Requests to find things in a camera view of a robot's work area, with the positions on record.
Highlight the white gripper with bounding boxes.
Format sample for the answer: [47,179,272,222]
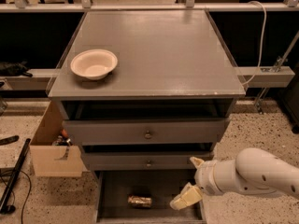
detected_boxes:
[170,157,220,210]

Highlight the orange soda can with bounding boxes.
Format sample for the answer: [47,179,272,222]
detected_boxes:
[128,195,152,208]

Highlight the grey middle drawer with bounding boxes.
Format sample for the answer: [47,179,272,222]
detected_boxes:
[81,151,214,171]

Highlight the grey drawer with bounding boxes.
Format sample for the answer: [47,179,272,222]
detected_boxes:
[95,170,206,224]
[81,151,214,171]
[63,119,229,146]

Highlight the grey top drawer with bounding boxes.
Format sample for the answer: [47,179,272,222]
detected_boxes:
[63,119,229,146]

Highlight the grey bottom drawer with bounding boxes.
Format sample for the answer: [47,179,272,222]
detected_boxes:
[95,170,206,224]

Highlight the grey drawer cabinet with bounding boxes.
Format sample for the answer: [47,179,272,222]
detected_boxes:
[46,8,247,224]

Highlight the items inside cardboard box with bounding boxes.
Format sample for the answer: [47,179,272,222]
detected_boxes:
[52,129,72,146]

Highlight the cardboard box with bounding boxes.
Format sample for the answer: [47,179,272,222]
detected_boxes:
[30,103,84,177]

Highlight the white paper bowl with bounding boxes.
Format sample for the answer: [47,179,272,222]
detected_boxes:
[70,49,118,80]

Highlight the black pole on floor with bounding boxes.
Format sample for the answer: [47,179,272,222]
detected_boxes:
[0,138,31,214]

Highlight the black tool on floor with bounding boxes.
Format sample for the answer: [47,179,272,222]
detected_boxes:
[0,135,19,146]

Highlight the black cable on floor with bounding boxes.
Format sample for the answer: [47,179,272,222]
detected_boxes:
[0,168,33,224]

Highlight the metal railing frame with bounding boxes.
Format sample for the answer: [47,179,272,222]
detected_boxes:
[0,0,299,91]

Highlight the white cable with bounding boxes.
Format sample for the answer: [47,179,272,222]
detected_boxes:
[239,0,269,87]

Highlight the black cloth on rail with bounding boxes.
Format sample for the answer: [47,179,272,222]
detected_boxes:
[0,61,33,77]

